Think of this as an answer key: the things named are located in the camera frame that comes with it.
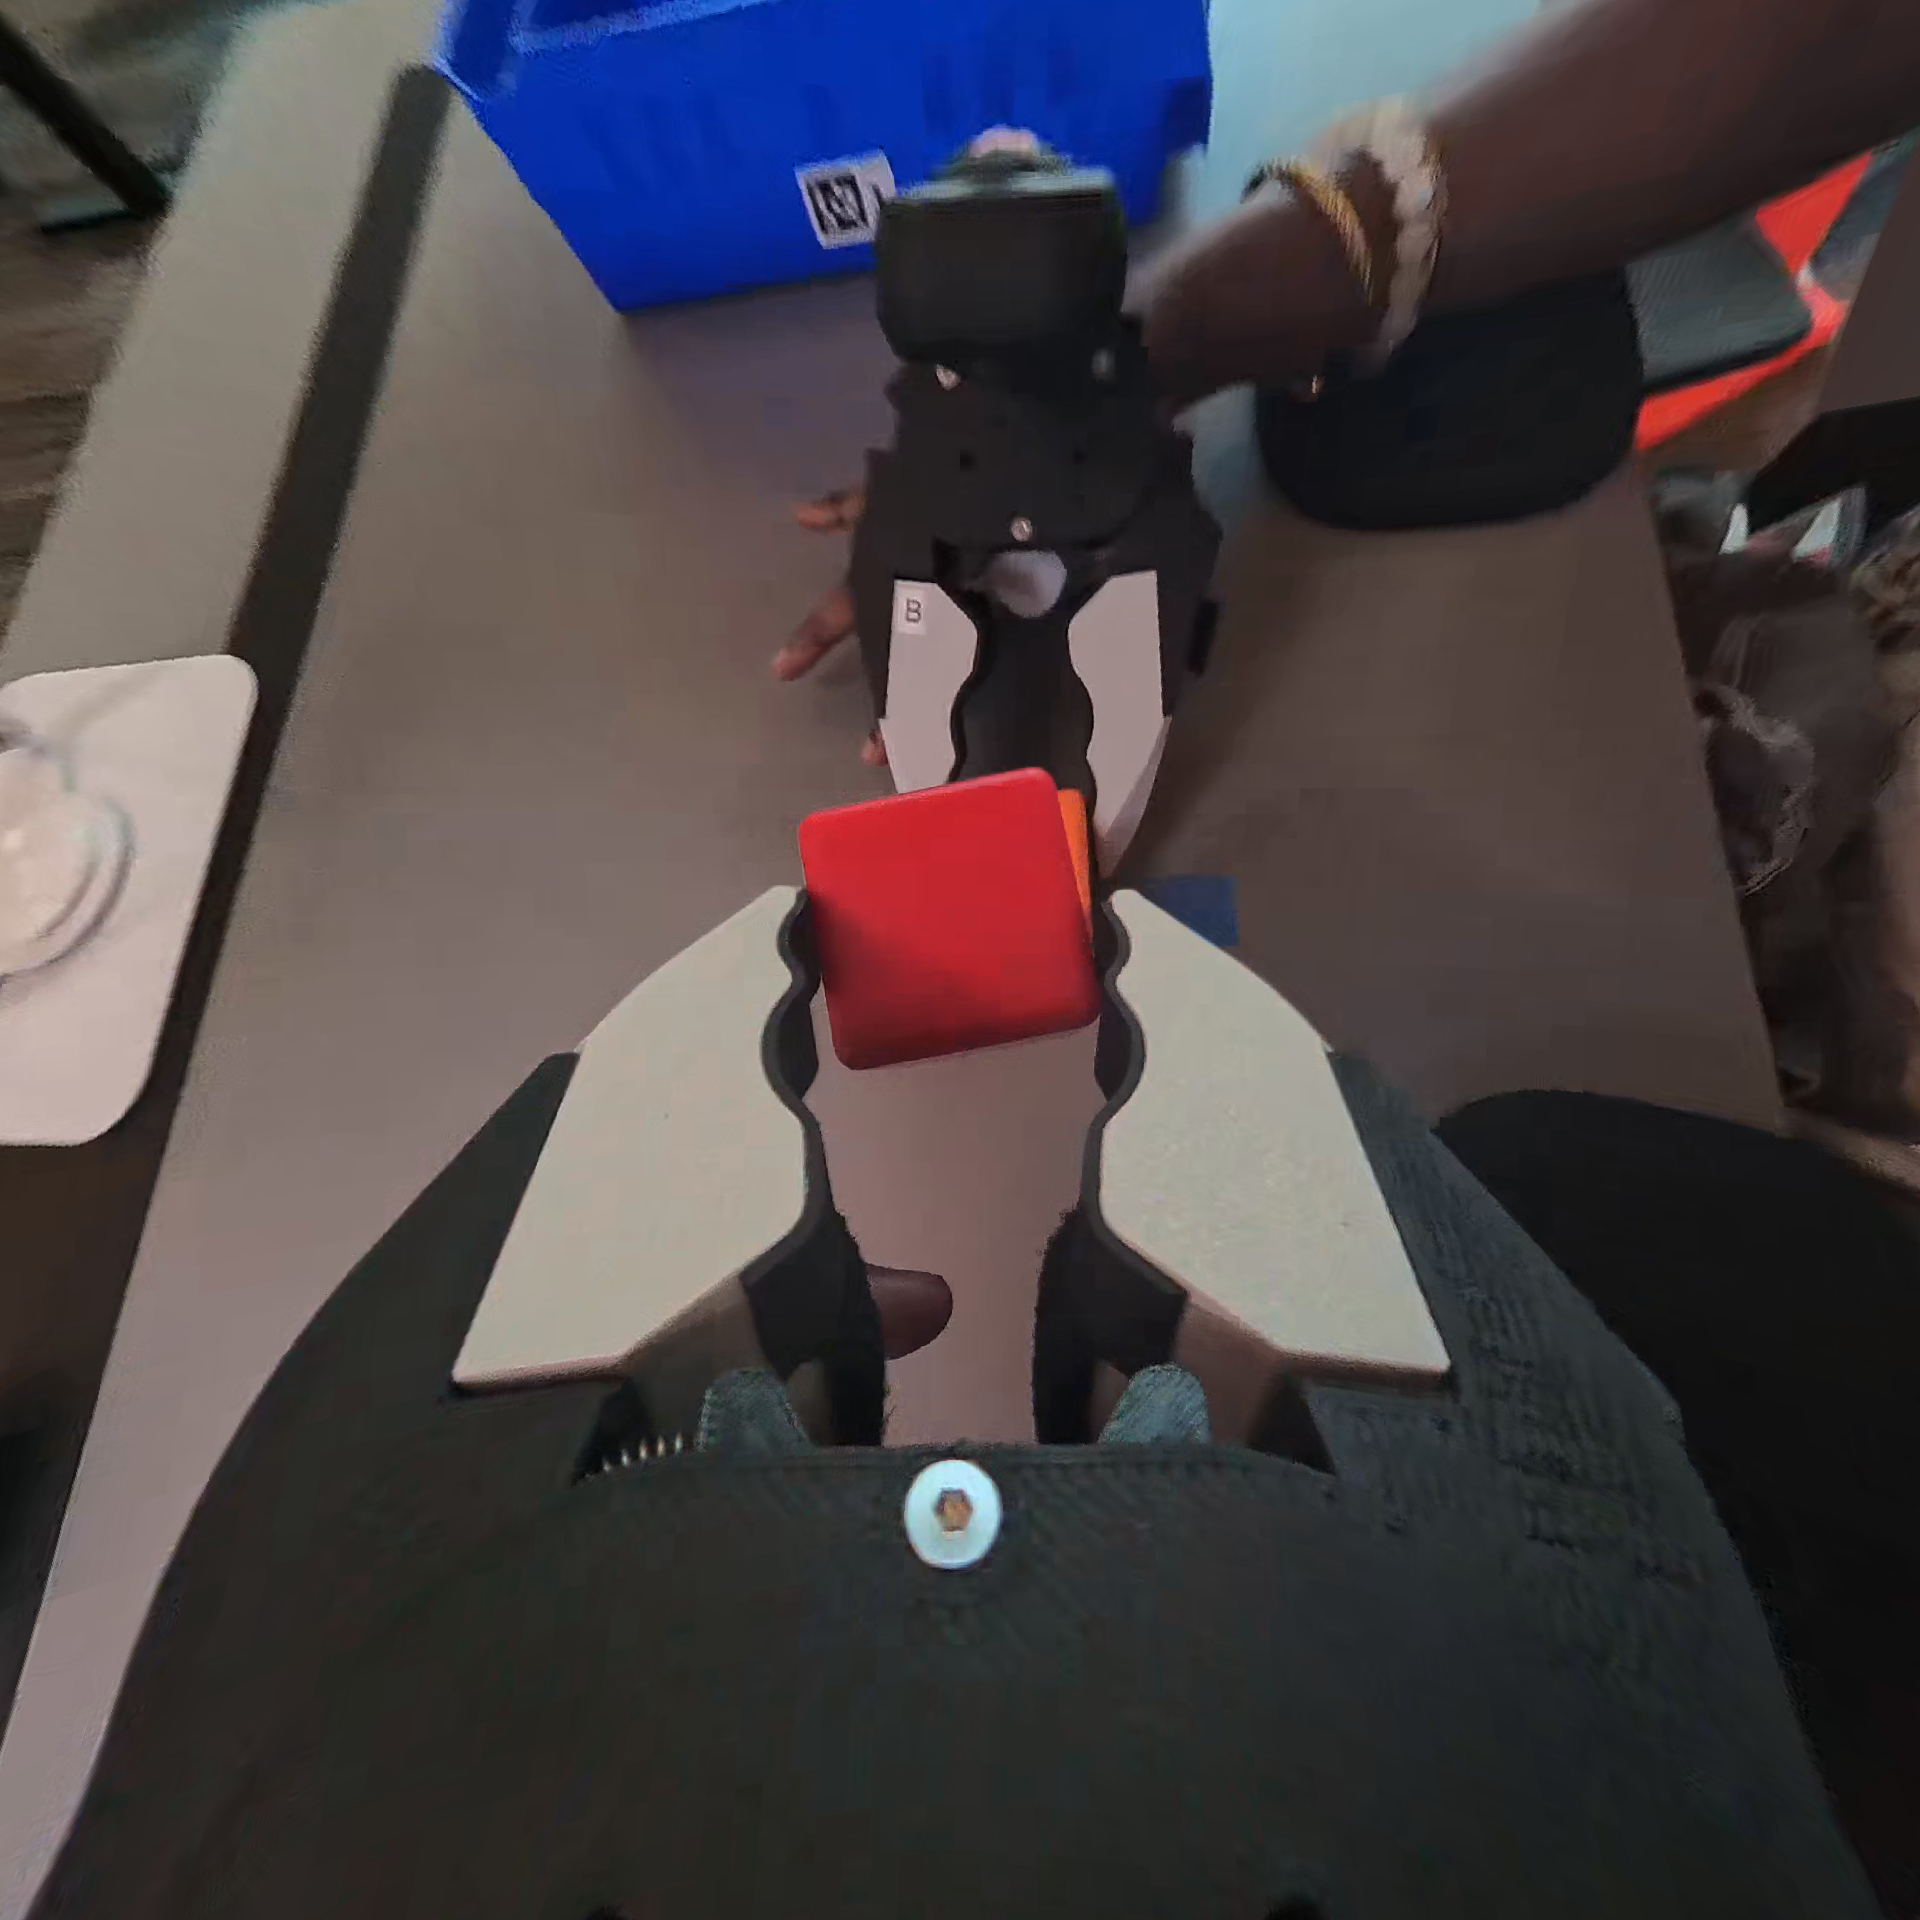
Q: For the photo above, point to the orange foam cube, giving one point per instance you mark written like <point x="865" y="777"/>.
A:
<point x="1075" y="841"/>

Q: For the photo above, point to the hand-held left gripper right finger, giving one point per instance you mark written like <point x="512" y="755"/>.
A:
<point x="1275" y="1186"/>

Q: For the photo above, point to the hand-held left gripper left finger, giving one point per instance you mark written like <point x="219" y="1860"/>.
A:
<point x="638" y="1186"/>

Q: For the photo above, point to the person's right hand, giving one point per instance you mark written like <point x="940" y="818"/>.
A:
<point x="1232" y="303"/>

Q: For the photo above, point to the black textured armrest pad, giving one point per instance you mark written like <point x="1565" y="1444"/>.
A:
<point x="1712" y="1349"/>
<point x="1471" y="407"/>

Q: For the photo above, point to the person's pants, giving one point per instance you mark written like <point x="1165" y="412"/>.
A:
<point x="1801" y="782"/>

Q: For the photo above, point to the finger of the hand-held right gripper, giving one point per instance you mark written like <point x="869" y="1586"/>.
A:
<point x="1131" y="707"/>
<point x="924" y="676"/>

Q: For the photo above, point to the blue tape strip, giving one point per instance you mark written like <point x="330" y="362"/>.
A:
<point x="1195" y="908"/>

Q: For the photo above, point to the red foam cube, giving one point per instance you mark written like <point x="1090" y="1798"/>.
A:
<point x="945" y="924"/>

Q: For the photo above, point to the blue plastic bin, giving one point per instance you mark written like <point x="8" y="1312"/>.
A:
<point x="690" y="135"/>

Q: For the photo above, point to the white stand base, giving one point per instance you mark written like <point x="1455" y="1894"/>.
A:
<point x="136" y="901"/>

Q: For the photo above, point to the orange traffic cone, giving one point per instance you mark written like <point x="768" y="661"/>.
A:
<point x="1756" y="284"/>

